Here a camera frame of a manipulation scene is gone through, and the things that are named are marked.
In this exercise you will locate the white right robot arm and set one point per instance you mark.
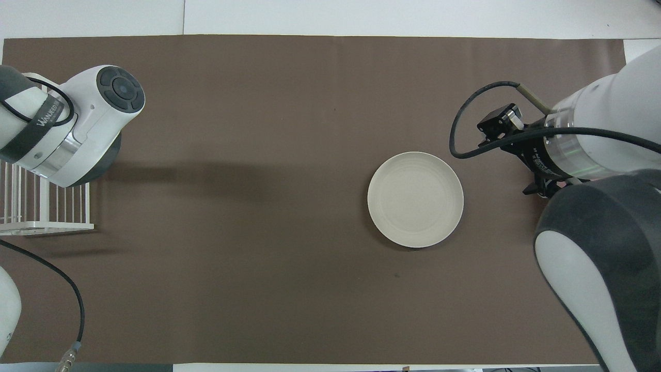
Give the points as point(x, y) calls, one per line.
point(609, 268)

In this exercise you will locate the brown table mat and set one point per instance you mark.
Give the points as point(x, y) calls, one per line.
point(258, 129)

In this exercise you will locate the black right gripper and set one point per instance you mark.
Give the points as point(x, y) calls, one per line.
point(534, 150)

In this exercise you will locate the round cream plate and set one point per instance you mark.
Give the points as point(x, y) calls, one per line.
point(415, 199)

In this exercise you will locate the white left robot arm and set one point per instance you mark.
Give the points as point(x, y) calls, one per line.
point(88, 119)

